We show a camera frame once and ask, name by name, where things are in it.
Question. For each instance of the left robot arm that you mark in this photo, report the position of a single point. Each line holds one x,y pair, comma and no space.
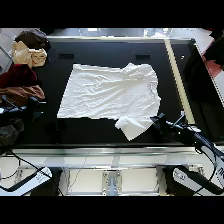
15,111

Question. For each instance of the dark red garment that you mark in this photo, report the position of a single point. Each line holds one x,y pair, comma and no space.
18,75

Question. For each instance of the silver frame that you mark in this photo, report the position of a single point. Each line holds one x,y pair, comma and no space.
111,156

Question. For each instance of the rust brown garment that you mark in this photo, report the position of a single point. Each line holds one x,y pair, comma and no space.
23,93

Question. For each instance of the dark grey garment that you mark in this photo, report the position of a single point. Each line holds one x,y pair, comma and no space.
9,133

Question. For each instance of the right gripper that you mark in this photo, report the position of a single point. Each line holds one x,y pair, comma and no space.
165,124

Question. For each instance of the dark brown garment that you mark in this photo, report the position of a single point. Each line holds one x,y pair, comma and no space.
31,38

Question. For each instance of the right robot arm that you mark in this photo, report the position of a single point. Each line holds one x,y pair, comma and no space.
190,136

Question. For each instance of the black garment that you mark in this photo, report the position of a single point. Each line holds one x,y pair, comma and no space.
215,50

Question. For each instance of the white T-shirt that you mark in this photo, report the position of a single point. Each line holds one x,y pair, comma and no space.
106,93

